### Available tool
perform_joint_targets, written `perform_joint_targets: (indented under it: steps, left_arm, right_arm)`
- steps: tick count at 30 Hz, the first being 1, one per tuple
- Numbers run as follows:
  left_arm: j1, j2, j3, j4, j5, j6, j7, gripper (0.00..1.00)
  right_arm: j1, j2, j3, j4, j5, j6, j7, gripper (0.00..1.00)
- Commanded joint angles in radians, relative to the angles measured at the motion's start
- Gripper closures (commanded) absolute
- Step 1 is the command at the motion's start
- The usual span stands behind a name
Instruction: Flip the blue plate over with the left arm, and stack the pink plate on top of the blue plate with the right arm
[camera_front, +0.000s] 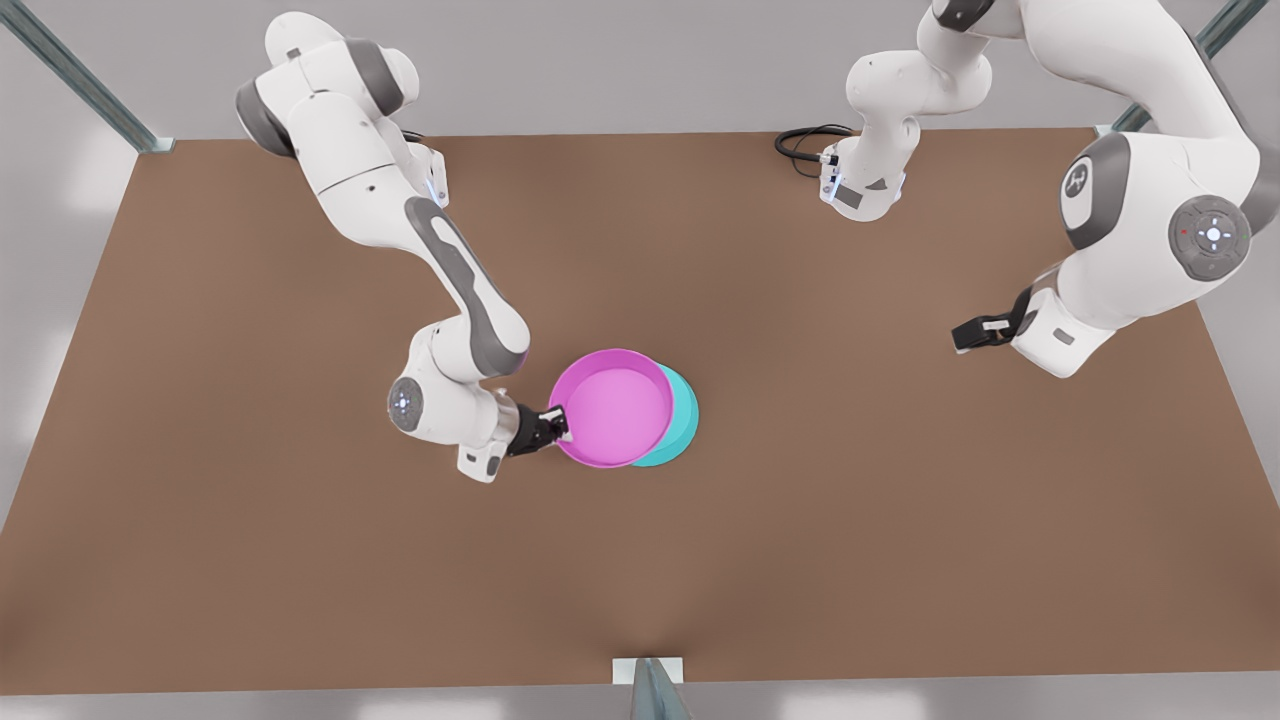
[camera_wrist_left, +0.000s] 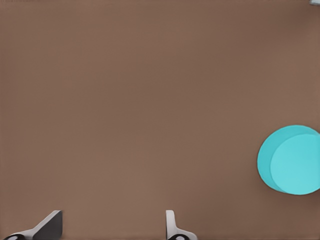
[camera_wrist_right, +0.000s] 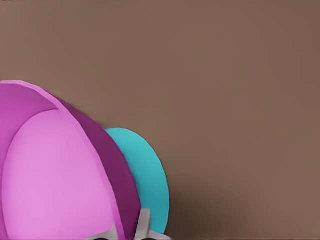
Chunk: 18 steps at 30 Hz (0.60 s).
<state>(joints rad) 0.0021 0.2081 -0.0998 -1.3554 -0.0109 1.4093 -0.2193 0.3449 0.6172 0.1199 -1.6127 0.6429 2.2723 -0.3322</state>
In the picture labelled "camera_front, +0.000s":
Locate pink plate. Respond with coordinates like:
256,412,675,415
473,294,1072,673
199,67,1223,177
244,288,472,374
548,348,676,469

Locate blue plate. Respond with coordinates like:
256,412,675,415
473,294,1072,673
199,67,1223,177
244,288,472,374
630,364,700,469

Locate black cable loop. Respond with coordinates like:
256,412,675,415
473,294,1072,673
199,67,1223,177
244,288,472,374
774,124,857,180

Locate silver frame post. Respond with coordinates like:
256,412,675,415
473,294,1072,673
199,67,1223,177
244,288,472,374
0,0,175,155
612,657,693,720
1095,0,1269,138

